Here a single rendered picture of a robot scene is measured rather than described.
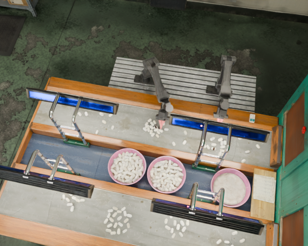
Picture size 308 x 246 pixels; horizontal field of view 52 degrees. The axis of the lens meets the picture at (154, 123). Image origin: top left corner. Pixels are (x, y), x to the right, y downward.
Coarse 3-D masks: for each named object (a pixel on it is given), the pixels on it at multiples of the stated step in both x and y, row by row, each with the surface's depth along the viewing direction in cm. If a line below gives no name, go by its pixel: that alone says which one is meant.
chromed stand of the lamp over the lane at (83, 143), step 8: (56, 96) 205; (80, 96) 206; (56, 104) 203; (80, 104) 203; (72, 120) 199; (72, 128) 212; (64, 136) 227; (80, 136) 219; (72, 144) 238; (80, 144) 234; (88, 144) 234
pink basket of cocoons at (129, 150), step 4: (124, 148) 226; (128, 148) 226; (116, 152) 225; (120, 152) 227; (124, 152) 228; (132, 152) 228; (136, 152) 226; (112, 156) 224; (116, 156) 227; (140, 156) 226; (112, 160) 225; (144, 160) 222; (108, 164) 221; (144, 164) 223; (108, 168) 219; (144, 168) 222; (144, 172) 218; (112, 176) 220; (116, 180) 219; (124, 184) 215; (128, 184) 215
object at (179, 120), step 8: (176, 120) 200; (184, 120) 199; (192, 120) 198; (200, 120) 197; (192, 128) 201; (200, 128) 200; (208, 128) 199; (216, 128) 198; (224, 128) 197; (240, 128) 195; (248, 128) 194; (232, 136) 199; (240, 136) 197; (248, 136) 196; (256, 136) 195; (264, 136) 194
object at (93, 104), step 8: (32, 88) 209; (32, 96) 211; (40, 96) 210; (48, 96) 209; (64, 96) 206; (72, 96) 206; (64, 104) 210; (72, 104) 209; (88, 104) 206; (96, 104) 205; (104, 104) 204; (112, 104) 203; (104, 112) 208; (112, 112) 206
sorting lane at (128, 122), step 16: (48, 112) 243; (64, 112) 243; (80, 112) 243; (96, 112) 243; (128, 112) 242; (144, 112) 242; (80, 128) 237; (96, 128) 236; (128, 128) 236; (176, 128) 236; (256, 128) 235; (160, 144) 230; (176, 144) 230; (192, 144) 230; (208, 144) 230; (240, 144) 229; (240, 160) 224; (256, 160) 224
